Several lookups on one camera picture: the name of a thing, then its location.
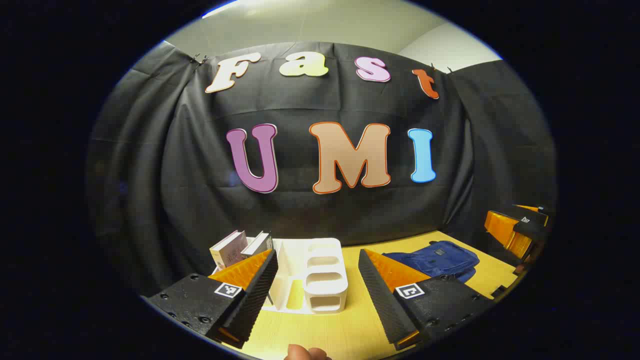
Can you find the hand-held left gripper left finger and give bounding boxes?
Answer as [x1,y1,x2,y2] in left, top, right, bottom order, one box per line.
[145,248,279,350]

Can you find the pink book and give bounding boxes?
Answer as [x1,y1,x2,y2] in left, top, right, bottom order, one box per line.
[210,230,248,271]

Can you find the black book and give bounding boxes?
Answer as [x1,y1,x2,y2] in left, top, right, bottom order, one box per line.
[241,231,273,259]

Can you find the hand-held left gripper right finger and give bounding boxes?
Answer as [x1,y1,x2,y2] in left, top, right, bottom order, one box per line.
[358,248,496,351]

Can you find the blue schoolbag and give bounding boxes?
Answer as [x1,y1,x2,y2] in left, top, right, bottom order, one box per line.
[382,241,481,284]

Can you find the white plastic bookshelf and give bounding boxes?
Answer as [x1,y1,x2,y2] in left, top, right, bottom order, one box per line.
[210,237,349,315]

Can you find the black backdrop cloth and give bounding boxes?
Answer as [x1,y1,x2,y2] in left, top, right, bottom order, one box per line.
[86,41,557,296]

